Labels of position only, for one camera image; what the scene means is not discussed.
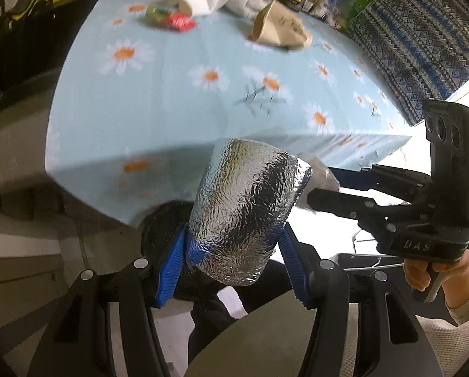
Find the brown paper bag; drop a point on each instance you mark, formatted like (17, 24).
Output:
(279, 23)

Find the green snack packet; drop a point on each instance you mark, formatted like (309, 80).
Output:
(158, 13)

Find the daisy print tablecloth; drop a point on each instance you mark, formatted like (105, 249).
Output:
(171, 106)

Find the person's right hand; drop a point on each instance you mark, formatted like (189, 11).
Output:
(415, 277)

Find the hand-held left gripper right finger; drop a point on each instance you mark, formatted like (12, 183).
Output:
(296, 269)

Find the cream knit sweater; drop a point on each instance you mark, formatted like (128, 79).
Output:
(442, 345)

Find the red snack packet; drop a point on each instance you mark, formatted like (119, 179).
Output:
(181, 21)

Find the dark cloth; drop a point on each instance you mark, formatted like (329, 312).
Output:
(209, 322)

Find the clear plastic wrapper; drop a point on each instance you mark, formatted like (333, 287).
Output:
(321, 176)

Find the white crumpled plastic bag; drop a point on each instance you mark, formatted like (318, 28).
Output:
(246, 3)

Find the blue patterned woven cloth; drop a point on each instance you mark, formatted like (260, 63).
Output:
(419, 43)

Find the silver foil cup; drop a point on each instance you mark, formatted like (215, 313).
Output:
(246, 204)

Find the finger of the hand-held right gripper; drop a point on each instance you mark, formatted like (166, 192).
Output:
(350, 178)
(332, 202)

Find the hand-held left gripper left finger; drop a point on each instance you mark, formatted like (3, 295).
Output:
(171, 269)

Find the person's right forearm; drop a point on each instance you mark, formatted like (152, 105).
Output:
(468, 302)

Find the black trash bin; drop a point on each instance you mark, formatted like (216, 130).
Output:
(160, 224)

